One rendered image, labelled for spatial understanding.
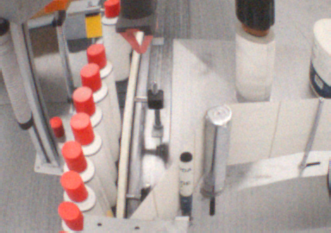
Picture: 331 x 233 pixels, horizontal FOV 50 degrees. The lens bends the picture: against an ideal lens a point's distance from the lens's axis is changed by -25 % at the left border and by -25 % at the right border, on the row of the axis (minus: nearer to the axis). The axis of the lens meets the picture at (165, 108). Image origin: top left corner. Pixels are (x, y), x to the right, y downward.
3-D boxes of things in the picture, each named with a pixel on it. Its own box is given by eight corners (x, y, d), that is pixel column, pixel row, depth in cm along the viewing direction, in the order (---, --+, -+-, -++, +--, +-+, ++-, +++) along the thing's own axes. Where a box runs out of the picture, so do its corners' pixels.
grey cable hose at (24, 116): (33, 131, 60) (3, 25, 45) (16, 131, 60) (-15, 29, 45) (36, 115, 62) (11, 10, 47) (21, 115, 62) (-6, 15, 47)
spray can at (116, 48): (130, 82, 94) (122, 6, 80) (106, 83, 95) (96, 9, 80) (133, 66, 98) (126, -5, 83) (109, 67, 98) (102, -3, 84)
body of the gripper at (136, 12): (158, 4, 78) (155, -23, 73) (154, 33, 71) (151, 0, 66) (124, 7, 79) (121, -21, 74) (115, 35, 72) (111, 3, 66)
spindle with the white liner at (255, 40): (273, 114, 86) (281, -3, 64) (234, 115, 86) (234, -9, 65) (268, 84, 92) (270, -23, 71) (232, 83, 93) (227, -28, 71)
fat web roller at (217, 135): (225, 196, 73) (235, 125, 60) (199, 198, 74) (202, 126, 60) (225, 177, 76) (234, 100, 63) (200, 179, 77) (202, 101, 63)
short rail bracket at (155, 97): (165, 132, 91) (162, 86, 83) (150, 132, 92) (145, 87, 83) (166, 120, 94) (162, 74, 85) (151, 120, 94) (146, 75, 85)
